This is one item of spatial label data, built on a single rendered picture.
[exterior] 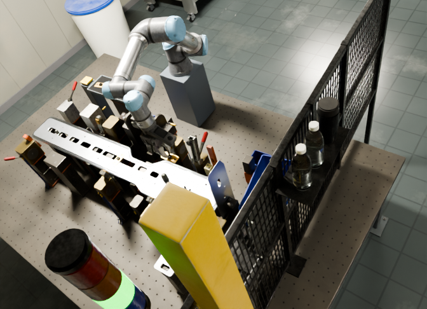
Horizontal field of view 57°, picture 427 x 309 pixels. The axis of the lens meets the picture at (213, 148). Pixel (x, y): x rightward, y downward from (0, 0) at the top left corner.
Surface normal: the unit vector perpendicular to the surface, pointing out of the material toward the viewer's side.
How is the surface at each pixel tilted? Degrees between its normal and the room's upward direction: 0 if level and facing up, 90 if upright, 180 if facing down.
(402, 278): 0
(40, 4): 90
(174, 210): 0
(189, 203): 0
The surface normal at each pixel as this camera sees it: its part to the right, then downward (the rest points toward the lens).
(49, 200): -0.21, -0.62
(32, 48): 0.79, 0.35
